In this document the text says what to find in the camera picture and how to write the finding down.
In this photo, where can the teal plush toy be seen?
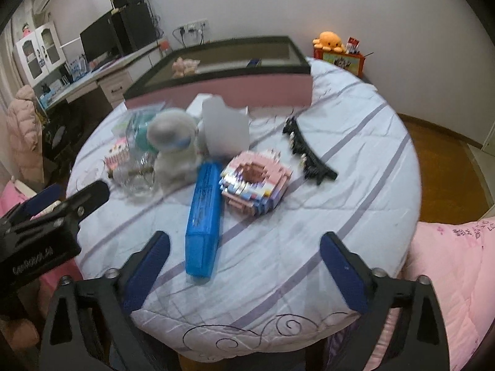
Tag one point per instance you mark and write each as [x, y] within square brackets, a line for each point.
[141, 135]

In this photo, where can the beige curtain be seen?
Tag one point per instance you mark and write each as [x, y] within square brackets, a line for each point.
[6, 85]

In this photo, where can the pink box with black rim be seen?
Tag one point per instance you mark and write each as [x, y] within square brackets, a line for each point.
[232, 89]

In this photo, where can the blue booklets on desk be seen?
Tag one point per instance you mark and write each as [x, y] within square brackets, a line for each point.
[77, 67]

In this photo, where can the red storage box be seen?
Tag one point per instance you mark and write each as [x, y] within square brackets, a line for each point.
[340, 62]

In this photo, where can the black tower model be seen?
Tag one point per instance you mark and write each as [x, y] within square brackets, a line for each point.
[305, 154]

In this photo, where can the white wall power outlet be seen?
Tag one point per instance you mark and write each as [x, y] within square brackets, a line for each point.
[195, 26]

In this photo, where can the pink quilted blanket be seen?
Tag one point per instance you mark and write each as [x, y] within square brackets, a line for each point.
[452, 270]

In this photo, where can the dark blue small item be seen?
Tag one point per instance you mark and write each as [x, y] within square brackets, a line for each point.
[254, 62]

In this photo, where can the black computer monitor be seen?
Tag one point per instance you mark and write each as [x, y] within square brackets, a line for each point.
[96, 38]

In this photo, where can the white desk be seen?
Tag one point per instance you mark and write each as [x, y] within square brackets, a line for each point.
[116, 89]

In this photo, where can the pink puffer jacket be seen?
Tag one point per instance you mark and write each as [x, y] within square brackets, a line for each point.
[23, 131]

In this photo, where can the white plug adapter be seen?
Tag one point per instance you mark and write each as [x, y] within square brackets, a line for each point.
[226, 127]

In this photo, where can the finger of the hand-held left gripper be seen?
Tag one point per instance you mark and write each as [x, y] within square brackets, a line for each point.
[91, 197]
[44, 199]

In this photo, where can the pink fluffy cushion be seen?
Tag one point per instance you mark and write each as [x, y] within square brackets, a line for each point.
[13, 197]

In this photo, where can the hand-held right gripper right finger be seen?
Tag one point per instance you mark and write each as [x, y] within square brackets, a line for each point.
[344, 274]

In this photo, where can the bottle with orange cap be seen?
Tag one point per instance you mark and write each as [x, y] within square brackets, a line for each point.
[166, 47]

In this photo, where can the black computer tower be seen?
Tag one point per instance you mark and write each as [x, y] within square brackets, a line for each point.
[133, 27]

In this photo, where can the white glass-door cabinet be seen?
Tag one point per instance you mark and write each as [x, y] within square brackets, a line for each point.
[34, 54]

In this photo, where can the black office chair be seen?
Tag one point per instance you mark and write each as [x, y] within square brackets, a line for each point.
[58, 135]

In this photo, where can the orange octopus plush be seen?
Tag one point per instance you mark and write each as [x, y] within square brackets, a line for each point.
[328, 40]

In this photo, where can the pink plush toy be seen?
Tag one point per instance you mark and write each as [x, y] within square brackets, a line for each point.
[185, 66]

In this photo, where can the small toys in red box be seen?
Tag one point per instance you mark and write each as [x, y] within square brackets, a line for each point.
[352, 45]

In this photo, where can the white plush toy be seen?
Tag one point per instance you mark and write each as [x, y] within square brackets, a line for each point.
[174, 143]

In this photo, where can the blue plastic pencil case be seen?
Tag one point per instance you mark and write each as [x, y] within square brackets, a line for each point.
[203, 224]

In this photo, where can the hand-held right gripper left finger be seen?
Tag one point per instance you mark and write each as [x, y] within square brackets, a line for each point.
[149, 274]

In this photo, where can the small pink block model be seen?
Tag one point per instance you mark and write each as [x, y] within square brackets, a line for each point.
[116, 156]

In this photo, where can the pink doughnut block model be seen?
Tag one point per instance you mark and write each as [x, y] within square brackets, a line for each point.
[255, 185]

